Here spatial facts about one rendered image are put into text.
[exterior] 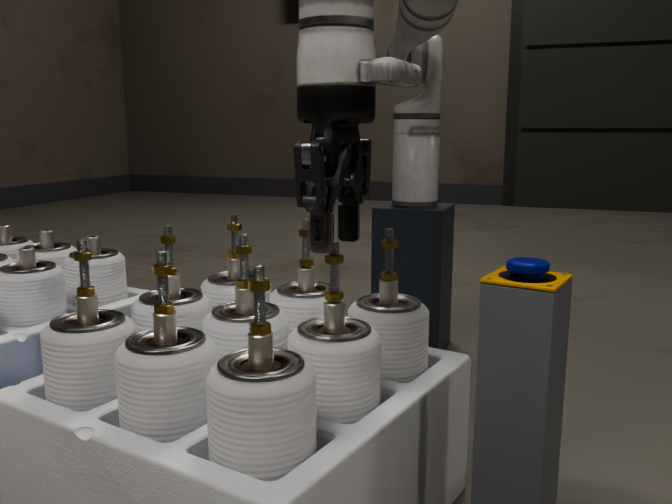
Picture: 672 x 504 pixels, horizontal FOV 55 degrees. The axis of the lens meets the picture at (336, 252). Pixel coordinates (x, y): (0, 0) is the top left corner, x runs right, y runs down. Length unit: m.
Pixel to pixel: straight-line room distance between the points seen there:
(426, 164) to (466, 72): 2.73
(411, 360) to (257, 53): 3.78
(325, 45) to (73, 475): 0.46
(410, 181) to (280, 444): 0.80
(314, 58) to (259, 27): 3.81
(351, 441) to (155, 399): 0.18
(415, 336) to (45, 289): 0.55
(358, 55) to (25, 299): 0.62
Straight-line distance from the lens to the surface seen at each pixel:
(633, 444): 1.07
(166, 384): 0.61
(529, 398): 0.64
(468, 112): 3.96
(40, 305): 1.02
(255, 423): 0.54
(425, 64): 1.26
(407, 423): 0.67
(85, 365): 0.70
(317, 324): 0.67
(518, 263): 0.63
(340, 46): 0.60
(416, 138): 1.25
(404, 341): 0.73
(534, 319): 0.61
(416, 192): 1.26
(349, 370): 0.63
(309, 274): 0.80
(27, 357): 0.98
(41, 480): 0.74
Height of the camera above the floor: 0.45
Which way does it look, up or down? 11 degrees down
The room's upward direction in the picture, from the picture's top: straight up
